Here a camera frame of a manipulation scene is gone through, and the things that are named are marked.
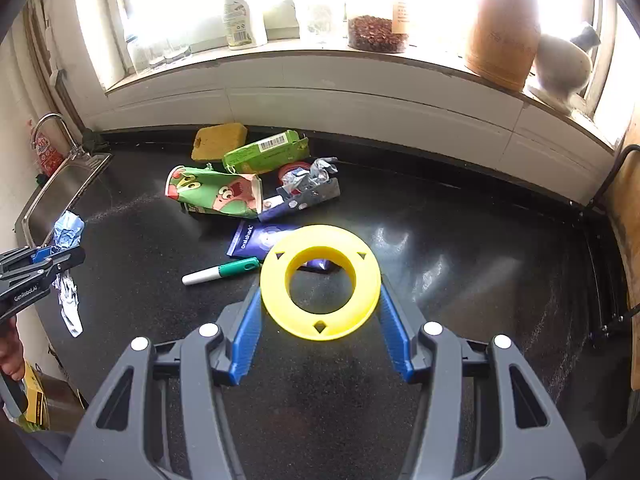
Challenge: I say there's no blue white wrapper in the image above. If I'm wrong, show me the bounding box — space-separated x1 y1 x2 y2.
52 210 85 338

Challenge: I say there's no green white marker pen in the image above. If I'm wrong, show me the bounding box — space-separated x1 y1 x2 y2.
181 257 260 286

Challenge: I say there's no yellow plastic ring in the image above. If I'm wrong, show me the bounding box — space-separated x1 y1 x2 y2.
259 224 383 343

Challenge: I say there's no blue toothpaste tube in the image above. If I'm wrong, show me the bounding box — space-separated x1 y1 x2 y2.
226 219 342 276

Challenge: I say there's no blister pill pack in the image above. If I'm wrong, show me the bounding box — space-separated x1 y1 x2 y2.
258 178 341 222

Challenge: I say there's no green cartoon juice carton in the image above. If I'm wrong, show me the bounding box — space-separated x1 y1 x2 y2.
164 166 262 219

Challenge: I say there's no silver foil wrapper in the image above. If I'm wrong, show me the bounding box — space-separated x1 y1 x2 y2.
281 157 337 196

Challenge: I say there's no steel kitchen sink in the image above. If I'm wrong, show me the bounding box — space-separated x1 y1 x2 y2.
14 154 112 247

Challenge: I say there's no left hand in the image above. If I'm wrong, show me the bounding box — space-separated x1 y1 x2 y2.
0 318 25 382

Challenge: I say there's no red dish soap bottle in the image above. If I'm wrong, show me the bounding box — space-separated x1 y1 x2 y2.
32 122 64 178

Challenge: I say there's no chrome faucet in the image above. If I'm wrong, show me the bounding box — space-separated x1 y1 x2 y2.
30 112 84 157

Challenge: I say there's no green scrub pad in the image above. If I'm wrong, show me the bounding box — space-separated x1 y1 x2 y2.
81 128 108 155

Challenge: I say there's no yellow box below counter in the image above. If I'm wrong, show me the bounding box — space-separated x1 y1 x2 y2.
16 361 50 432

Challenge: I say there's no red jar lid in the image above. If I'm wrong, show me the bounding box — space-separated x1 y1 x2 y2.
278 160 310 185

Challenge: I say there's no yellow sponge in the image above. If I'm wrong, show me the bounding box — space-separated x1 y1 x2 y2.
191 122 247 162

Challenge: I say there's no green cardboard box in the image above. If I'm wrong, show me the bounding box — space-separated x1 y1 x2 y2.
222 130 309 174

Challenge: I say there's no terracotta utensil crock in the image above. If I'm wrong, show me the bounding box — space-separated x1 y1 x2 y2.
464 0 541 92

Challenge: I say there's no white mortar and pestle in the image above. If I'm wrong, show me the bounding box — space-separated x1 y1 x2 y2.
528 24 600 116

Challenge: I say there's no wooden board with frame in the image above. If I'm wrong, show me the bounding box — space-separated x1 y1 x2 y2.
589 108 640 391

